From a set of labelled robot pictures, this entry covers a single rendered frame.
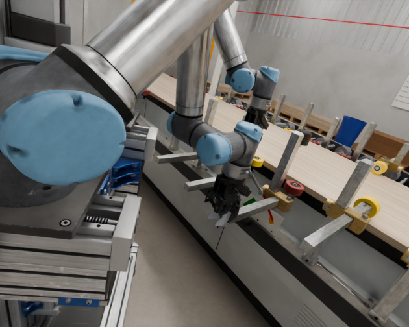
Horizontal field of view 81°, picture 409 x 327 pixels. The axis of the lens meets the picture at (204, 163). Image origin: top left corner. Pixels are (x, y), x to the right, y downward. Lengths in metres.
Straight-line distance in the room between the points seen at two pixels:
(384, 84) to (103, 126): 8.32
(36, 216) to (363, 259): 1.13
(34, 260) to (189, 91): 0.46
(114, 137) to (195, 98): 0.34
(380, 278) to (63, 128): 1.18
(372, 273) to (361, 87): 7.65
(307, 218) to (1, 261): 1.11
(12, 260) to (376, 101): 8.36
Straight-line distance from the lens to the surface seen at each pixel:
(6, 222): 0.46
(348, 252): 1.24
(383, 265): 1.22
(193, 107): 0.61
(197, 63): 0.58
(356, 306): 1.06
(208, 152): 0.55
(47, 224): 0.44
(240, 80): 0.80
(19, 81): 0.33
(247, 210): 0.88
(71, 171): 0.31
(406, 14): 8.83
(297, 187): 1.10
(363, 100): 8.56
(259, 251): 1.22
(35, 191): 0.47
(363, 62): 8.77
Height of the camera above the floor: 1.33
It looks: 25 degrees down
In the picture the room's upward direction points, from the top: 15 degrees clockwise
